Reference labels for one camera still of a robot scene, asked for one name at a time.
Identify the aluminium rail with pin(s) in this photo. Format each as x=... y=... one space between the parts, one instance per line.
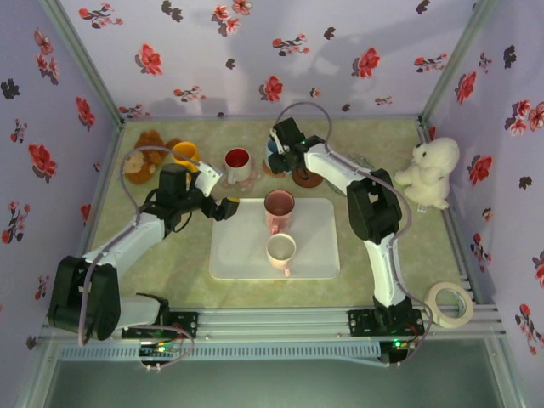
x=212 y=117
x=272 y=323

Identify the clear floral glass coaster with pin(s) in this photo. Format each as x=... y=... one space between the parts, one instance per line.
x=361 y=159

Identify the aluminium back rail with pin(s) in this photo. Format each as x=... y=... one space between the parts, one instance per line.
x=212 y=117

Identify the mauve pink mug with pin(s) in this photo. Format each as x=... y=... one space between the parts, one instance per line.
x=279 y=203

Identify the small controller board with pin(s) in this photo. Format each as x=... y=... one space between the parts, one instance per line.
x=159 y=350
x=397 y=346

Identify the light blue mug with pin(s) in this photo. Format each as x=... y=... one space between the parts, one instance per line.
x=270 y=158

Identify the white mug with red inside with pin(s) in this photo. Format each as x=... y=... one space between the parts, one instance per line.
x=237 y=158

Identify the white plush animal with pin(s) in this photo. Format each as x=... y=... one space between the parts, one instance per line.
x=433 y=170

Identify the pink flower-shaped coaster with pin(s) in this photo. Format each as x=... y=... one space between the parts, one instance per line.
x=254 y=175

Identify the white plastic tray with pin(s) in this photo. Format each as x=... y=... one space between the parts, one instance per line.
x=314 y=238

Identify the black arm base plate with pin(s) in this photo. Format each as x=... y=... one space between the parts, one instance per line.
x=361 y=323
x=187 y=325

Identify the aluminium front rail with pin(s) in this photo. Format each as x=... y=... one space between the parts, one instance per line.
x=272 y=323

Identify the yellow mug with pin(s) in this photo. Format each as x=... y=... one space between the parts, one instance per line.
x=185 y=152

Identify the pale pink mug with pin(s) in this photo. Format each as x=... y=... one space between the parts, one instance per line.
x=280 y=247

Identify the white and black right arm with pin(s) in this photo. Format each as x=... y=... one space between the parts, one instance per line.
x=382 y=272

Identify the light brown woven round coaster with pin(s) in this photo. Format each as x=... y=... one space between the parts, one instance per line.
x=268 y=171

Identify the aluminium corner post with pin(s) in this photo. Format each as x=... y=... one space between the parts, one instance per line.
x=458 y=59
x=83 y=59

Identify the beige masking tape roll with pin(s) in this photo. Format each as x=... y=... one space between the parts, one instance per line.
x=450 y=323

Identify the brown plush monkey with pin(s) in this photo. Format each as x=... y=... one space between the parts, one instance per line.
x=142 y=163

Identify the dark brown wooden round coaster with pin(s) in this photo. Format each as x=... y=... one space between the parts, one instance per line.
x=310 y=182

